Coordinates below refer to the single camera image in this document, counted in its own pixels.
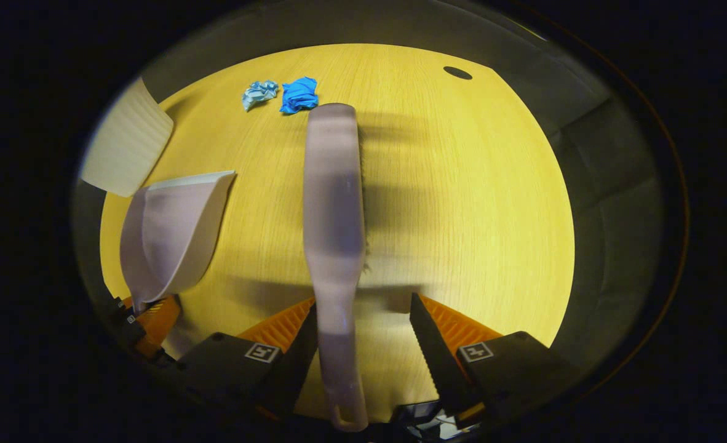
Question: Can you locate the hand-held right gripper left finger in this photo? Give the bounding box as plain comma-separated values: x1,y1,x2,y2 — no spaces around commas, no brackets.
176,297,320,425

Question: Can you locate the pale pink dustpan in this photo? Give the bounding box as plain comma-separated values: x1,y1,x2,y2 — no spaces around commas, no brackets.
119,170,236,308

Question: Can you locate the pale pink small broom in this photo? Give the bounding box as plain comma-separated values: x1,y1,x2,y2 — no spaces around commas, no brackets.
302,103,369,433

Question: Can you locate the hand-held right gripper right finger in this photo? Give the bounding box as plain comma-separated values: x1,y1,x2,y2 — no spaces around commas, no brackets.
409,292,582,431

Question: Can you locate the white ribbed garbage bin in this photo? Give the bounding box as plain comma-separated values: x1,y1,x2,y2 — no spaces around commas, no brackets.
79,77,175,198

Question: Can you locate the light blue paper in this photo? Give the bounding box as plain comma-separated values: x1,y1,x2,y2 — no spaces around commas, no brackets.
242,80,280,112

